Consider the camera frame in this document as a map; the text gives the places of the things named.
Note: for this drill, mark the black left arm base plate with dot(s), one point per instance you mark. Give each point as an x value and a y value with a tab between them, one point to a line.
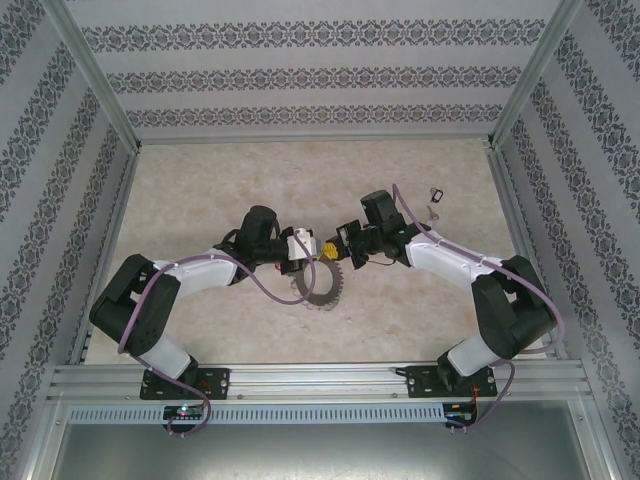
215	382

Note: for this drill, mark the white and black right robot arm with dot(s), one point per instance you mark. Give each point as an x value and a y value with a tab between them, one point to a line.
440	255

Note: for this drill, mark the grey metal sheet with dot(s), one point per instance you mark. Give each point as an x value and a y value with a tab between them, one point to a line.
320	455

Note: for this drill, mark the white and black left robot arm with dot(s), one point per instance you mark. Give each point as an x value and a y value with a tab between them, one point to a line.
200	270

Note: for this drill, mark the aluminium frame post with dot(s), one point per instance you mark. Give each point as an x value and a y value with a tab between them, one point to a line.
602	455
95	75
42	450
532	75

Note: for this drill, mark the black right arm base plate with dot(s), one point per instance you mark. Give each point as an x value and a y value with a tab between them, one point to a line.
420	382

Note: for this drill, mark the aluminium frame rail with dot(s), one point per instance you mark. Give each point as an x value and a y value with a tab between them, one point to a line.
121	200
315	138
510	200

